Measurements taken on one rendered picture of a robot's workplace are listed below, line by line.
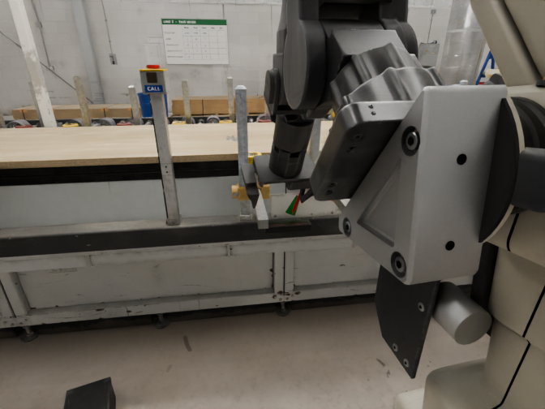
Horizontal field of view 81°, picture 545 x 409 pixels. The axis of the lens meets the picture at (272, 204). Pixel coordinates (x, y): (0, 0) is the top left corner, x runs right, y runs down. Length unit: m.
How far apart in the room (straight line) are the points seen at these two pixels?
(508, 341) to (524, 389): 0.04
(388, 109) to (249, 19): 8.11
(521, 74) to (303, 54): 0.17
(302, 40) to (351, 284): 1.58
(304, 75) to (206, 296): 1.49
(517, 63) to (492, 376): 0.32
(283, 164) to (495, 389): 0.38
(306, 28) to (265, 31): 8.01
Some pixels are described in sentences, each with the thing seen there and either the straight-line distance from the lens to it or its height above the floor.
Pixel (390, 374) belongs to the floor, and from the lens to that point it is 1.65.
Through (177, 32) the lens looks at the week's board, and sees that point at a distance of 8.29.
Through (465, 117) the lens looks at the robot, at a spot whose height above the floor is 1.21.
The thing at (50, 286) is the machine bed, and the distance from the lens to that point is 1.84.
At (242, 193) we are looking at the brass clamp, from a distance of 1.14.
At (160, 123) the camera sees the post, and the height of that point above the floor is 1.06.
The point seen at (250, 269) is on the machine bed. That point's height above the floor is 0.30.
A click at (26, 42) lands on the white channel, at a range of 2.28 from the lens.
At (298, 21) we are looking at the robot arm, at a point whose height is 1.27.
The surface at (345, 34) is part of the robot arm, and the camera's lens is 0.28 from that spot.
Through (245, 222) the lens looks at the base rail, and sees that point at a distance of 1.18.
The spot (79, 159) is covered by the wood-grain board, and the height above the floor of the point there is 0.90.
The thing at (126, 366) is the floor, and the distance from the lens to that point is 1.72.
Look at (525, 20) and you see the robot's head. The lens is 0.34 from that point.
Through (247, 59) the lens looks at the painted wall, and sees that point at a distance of 8.24.
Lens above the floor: 1.24
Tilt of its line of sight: 24 degrees down
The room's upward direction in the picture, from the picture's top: straight up
